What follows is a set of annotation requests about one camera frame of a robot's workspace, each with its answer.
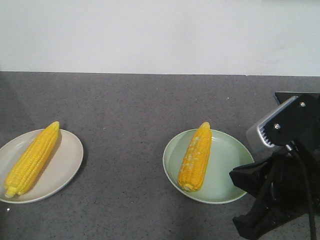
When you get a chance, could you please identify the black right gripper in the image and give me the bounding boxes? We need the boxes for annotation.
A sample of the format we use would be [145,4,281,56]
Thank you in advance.
[229,144,320,240]

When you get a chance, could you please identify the green round plate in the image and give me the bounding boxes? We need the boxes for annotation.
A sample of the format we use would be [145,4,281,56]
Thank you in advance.
[162,129,254,205]

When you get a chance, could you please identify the yellow corn cob with spots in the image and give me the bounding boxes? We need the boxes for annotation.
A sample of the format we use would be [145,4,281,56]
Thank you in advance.
[177,122,212,192]

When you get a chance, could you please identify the white round plate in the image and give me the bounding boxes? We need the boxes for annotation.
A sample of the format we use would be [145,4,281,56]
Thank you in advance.
[0,129,84,204]

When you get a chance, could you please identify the bright yellow corn cob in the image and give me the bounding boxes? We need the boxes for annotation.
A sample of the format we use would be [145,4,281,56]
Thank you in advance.
[4,121,60,198]

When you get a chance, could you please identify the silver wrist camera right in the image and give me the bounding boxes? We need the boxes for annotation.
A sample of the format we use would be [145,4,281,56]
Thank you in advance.
[246,92,320,153]

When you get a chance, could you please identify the black cable right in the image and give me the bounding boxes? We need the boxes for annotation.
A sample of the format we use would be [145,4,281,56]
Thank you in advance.
[286,143,317,240]

